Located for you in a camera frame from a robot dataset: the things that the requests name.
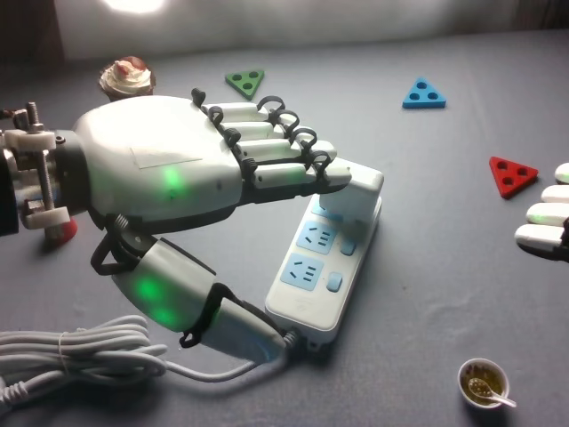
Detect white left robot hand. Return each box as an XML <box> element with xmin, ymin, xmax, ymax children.
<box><xmin>66</xmin><ymin>87</ymin><xmax>353</xmax><ymax>364</ymax></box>

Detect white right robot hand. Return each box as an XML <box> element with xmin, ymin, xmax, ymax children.
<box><xmin>514</xmin><ymin>162</ymin><xmax>569</xmax><ymax>262</ymax></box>

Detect white power adapter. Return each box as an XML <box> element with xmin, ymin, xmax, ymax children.
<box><xmin>317</xmin><ymin>164</ymin><xmax>385</xmax><ymax>228</ymax></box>

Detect white power strip blue sockets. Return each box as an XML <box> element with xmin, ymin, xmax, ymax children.
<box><xmin>264</xmin><ymin>195</ymin><xmax>383</xmax><ymax>352</ymax></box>

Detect red triangle block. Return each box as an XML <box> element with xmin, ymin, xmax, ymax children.
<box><xmin>488</xmin><ymin>156</ymin><xmax>540</xmax><ymax>200</ymax></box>

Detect toy cupcake white cream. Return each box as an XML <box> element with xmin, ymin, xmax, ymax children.
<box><xmin>98</xmin><ymin>56</ymin><xmax>157</xmax><ymax>101</ymax></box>

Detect small red round object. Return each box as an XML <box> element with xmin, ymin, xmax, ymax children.
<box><xmin>46</xmin><ymin>217</ymin><xmax>79</xmax><ymax>245</ymax></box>

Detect green triangle block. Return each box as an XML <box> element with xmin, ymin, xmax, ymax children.
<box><xmin>225</xmin><ymin>69</ymin><xmax>266</xmax><ymax>101</ymax></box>

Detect grey table cloth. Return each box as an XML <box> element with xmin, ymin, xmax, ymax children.
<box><xmin>0</xmin><ymin>28</ymin><xmax>569</xmax><ymax>427</ymax></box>

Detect blue triangle block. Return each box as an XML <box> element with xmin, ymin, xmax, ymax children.
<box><xmin>402</xmin><ymin>77</ymin><xmax>447</xmax><ymax>110</ymax></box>

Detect small white soup bowl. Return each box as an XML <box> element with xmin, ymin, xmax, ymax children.
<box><xmin>457</xmin><ymin>358</ymin><xmax>510</xmax><ymax>408</ymax></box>

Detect small white spoon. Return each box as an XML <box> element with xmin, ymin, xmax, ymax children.
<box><xmin>467</xmin><ymin>377</ymin><xmax>518</xmax><ymax>409</ymax></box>

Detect white power strip cable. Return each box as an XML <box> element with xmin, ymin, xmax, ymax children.
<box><xmin>0</xmin><ymin>314</ymin><xmax>308</xmax><ymax>408</ymax></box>

